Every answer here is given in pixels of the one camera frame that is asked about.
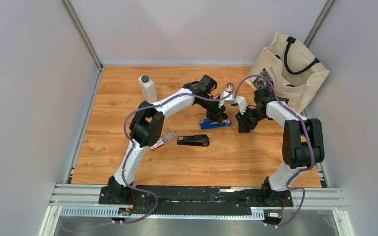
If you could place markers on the white plastic bottle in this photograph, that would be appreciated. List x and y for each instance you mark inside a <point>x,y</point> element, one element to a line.
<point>148,88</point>

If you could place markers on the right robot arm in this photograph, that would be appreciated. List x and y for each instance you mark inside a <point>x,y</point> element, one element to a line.
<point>302,145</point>

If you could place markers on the black stapler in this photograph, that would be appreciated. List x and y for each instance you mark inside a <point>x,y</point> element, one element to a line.
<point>201,140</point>

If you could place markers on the beige canvas tote bag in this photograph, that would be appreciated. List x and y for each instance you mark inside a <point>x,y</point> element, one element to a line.
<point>294,71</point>

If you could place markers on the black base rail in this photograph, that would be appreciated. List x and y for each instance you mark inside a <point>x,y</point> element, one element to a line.
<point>197,200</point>

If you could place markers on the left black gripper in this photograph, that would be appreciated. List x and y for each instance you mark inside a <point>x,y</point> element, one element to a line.
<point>217,114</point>

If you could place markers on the red white staple box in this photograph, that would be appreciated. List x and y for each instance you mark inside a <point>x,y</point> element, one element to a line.
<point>164,139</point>

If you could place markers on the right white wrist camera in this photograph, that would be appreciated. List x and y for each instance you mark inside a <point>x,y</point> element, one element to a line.
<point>241,103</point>

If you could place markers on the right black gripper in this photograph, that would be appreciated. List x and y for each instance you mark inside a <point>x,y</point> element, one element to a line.
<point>244,126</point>

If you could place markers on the blue stapler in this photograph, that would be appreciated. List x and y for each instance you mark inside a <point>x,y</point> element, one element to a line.
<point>208,124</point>

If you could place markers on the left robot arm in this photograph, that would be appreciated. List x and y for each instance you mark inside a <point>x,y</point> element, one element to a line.
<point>143,128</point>

